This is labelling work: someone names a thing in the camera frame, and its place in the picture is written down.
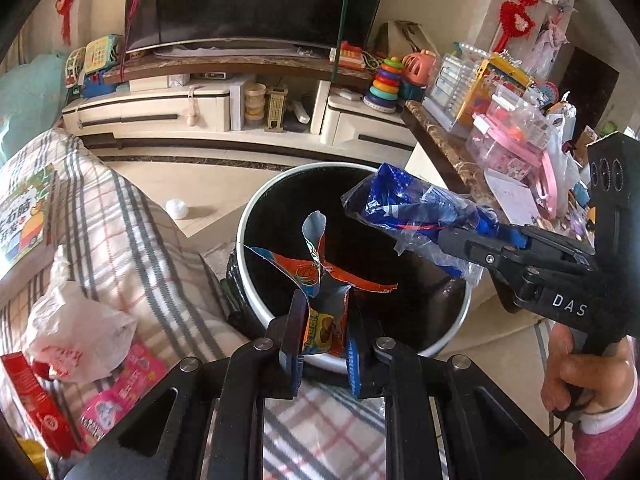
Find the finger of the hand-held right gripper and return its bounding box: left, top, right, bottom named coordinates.
left=475, top=207, right=597, bottom=272
left=438, top=230, right=567, bottom=307

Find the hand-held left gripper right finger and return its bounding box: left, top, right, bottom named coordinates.
left=346, top=305, right=576, bottom=480

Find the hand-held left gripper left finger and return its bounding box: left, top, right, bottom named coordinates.
left=62, top=289, right=315, bottom=480

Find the orange snack wrapper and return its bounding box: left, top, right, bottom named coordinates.
left=243, top=211, right=399, bottom=359

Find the blue snack wrapper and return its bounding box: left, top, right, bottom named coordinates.
left=341, top=162, right=501, bottom=286

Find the white round trash bin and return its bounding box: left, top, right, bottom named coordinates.
left=227, top=162, right=473, bottom=372

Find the person's right hand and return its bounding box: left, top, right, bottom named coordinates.
left=542, top=320, right=637, bottom=416

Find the pink clear storage container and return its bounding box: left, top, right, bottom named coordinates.
left=466, top=85, right=557, bottom=203

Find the marble top side table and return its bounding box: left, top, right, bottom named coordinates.
left=400, top=100, right=501, bottom=212

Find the pink snack packet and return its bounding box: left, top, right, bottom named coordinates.
left=79, top=342, right=168, bottom=453

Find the white plastic bag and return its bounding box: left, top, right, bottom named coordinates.
left=22, top=245, right=138, bottom=386

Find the brown cardboard box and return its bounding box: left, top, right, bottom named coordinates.
left=375, top=21, right=441, bottom=59

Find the red toy telephone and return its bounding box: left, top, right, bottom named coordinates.
left=337, top=41, right=369, bottom=69

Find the wooden desk calendar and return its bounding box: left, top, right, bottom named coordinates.
left=265, top=85, right=289, bottom=133

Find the red cardboard box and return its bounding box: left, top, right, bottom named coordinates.
left=0, top=352, right=83, bottom=459

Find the stack of yellow containers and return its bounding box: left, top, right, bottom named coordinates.
left=244, top=82, right=267, bottom=121

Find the cream television stand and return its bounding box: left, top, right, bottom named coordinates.
left=62, top=50, right=421, bottom=162

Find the green children's book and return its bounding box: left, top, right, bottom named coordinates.
left=0, top=162, right=62, bottom=281

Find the black television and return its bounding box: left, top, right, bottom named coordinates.
left=124, top=0, right=396, bottom=54

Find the blue toy cash register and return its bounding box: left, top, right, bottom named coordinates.
left=79, top=72, right=119, bottom=99

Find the green toy phone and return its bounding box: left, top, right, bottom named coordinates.
left=82, top=35, right=126, bottom=78

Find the white toy basket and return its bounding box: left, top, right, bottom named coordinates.
left=65, top=47, right=88, bottom=89

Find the teal cloth cover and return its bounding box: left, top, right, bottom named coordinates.
left=0, top=52, right=68, bottom=161

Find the pink rod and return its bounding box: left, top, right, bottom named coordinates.
left=124, top=0, right=152, bottom=52

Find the rainbow stacking ring toy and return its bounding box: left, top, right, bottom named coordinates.
left=363, top=56, right=401, bottom=113

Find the red knot wall hanging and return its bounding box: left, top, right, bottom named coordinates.
left=55, top=0, right=82, bottom=47

